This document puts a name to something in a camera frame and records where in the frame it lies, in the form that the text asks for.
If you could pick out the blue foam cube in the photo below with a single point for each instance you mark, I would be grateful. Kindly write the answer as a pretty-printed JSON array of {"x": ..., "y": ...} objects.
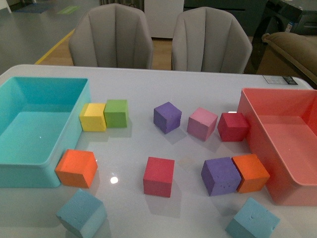
[
  {"x": 83, "y": 214},
  {"x": 252, "y": 221}
]

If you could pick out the far purple foam cube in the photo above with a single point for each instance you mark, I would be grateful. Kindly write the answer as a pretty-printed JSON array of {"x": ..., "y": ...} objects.
[{"x": 167, "y": 117}]

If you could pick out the purple foam cube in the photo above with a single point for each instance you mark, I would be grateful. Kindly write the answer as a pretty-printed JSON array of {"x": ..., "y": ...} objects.
[
  {"x": 220, "y": 176},
  {"x": 167, "y": 117}
]

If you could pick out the green foam cube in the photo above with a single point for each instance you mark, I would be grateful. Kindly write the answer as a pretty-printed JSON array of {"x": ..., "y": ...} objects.
[{"x": 116, "y": 113}]

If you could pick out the pink foam cube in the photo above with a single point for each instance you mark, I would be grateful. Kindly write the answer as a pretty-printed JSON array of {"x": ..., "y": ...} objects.
[{"x": 201, "y": 123}]

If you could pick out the near red foam cube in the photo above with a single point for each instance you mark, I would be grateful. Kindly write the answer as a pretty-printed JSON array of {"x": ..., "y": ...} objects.
[{"x": 158, "y": 177}]

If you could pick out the red foam cube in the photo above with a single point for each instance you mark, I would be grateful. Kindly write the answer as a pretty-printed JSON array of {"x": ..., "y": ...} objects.
[
  {"x": 232, "y": 127},
  {"x": 158, "y": 177}
]

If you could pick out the yellow foam cube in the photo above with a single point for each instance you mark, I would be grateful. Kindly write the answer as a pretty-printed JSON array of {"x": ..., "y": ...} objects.
[{"x": 92, "y": 117}]

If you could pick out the far red foam cube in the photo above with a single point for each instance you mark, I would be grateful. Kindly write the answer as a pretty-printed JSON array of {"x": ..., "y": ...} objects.
[{"x": 232, "y": 127}]

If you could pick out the near purple foam cube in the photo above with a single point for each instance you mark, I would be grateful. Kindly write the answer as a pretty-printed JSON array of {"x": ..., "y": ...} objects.
[{"x": 220, "y": 176}]

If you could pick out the right grey chair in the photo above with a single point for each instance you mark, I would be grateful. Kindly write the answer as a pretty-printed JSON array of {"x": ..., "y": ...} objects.
[{"x": 209, "y": 40}]

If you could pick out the grey chair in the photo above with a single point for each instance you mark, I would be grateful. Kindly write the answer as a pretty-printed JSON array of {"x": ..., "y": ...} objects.
[
  {"x": 112, "y": 35},
  {"x": 209, "y": 40}
]

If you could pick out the left grey chair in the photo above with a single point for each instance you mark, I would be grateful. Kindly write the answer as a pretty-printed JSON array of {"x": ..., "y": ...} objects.
[{"x": 112, "y": 35}]

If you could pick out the left orange foam cube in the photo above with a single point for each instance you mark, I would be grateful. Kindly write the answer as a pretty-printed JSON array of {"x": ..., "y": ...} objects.
[{"x": 77, "y": 168}]

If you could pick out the orange foam cube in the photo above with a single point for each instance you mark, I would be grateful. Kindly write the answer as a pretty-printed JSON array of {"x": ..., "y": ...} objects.
[
  {"x": 253, "y": 174},
  {"x": 77, "y": 168}
]

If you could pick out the white cabinet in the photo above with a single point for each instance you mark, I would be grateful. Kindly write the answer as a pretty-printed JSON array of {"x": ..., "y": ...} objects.
[{"x": 161, "y": 16}]

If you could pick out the right orange foam cube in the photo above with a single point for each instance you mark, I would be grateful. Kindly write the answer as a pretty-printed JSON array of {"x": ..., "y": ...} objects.
[{"x": 253, "y": 174}]

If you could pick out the teal plastic bin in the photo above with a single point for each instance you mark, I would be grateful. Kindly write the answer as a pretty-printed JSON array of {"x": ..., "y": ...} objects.
[{"x": 39, "y": 121}]

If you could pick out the pink plastic bin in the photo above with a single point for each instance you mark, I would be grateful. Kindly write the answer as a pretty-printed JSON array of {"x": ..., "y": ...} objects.
[{"x": 283, "y": 135}]

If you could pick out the table label sticker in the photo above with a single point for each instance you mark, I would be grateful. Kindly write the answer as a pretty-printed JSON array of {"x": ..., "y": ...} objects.
[{"x": 280, "y": 80}]

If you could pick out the brown sofa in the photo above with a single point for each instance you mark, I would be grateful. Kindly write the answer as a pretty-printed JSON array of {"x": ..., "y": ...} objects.
[{"x": 290, "y": 54}]

